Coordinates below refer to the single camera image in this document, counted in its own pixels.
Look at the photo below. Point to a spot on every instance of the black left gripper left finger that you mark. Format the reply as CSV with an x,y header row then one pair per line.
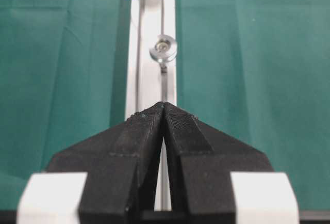
x,y
122,167

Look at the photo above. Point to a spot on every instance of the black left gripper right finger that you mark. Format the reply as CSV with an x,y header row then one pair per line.
x,y
200,159

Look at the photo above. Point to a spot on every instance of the silver pulley shaft left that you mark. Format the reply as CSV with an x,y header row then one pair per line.
x,y
163,50

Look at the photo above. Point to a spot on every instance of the green cloth table cover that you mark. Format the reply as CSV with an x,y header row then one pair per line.
x,y
257,70

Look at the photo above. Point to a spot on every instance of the silver aluminium extrusion rail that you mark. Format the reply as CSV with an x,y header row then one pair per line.
x,y
146,85

